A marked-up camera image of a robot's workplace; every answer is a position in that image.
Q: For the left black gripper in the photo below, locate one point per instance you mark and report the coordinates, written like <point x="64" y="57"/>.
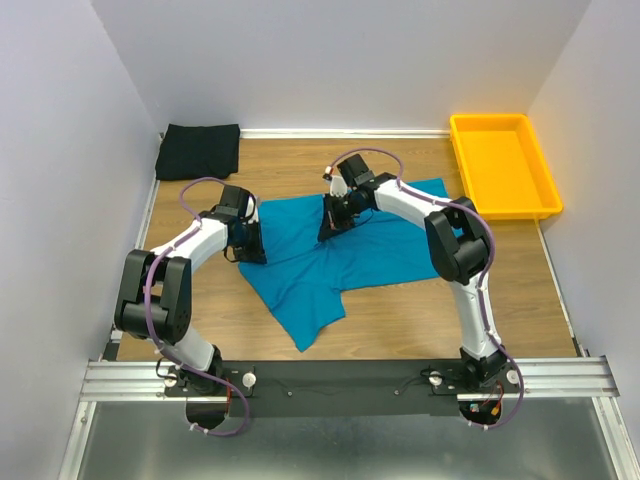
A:
<point x="255" y="254"/>

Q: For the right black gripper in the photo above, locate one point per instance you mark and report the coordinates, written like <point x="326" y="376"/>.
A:
<point x="331" y="224"/>

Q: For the blue t shirt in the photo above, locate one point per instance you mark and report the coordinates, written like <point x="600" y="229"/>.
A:
<point x="303" y="279"/>

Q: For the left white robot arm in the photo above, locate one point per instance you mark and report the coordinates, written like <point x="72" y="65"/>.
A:
<point x="154" y="301"/>

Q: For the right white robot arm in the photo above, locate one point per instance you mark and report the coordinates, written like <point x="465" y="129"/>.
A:
<point x="460" y="243"/>

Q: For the folded black t shirt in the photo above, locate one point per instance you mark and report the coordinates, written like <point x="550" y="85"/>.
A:
<point x="188" y="153"/>

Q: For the yellow plastic bin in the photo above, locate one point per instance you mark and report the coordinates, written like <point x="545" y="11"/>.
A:
<point x="502" y="167"/>

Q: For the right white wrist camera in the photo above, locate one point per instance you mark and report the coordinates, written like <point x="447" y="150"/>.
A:
<point x="336" y="183"/>

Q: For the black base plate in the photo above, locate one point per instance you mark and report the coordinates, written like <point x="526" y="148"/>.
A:
<point x="288" y="389"/>

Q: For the aluminium frame rail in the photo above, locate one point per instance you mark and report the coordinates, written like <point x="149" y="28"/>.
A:
<point x="578" y="377"/>

